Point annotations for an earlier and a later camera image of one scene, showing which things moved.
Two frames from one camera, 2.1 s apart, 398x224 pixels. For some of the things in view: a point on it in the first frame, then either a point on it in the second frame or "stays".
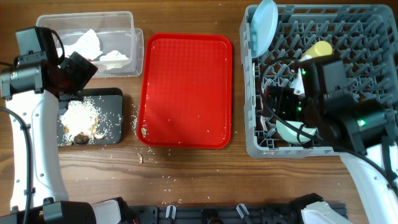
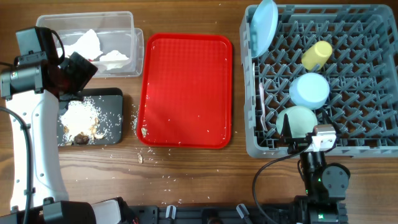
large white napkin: (88, 46) stays
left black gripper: (83, 70) stays
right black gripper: (274, 93) -> (296, 144)
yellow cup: (321, 48) stays
